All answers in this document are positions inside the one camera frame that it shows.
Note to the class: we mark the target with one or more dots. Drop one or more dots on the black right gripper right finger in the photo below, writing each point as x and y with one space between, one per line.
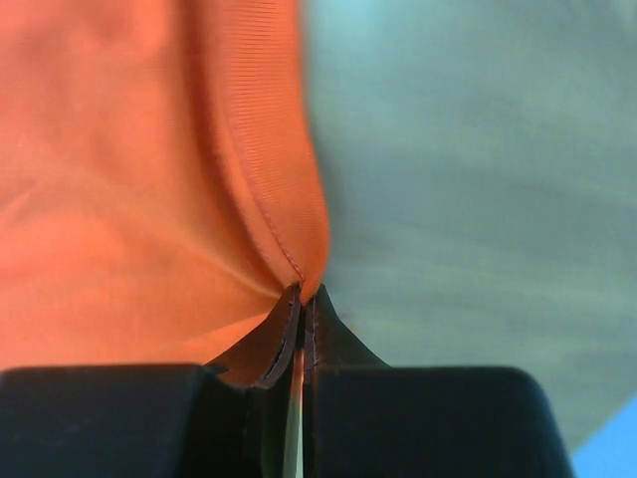
329 343

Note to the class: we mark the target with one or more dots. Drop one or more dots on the orange t shirt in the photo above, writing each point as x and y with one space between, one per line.
159 189

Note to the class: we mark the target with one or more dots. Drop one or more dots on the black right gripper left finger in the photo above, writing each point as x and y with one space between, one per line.
257 396

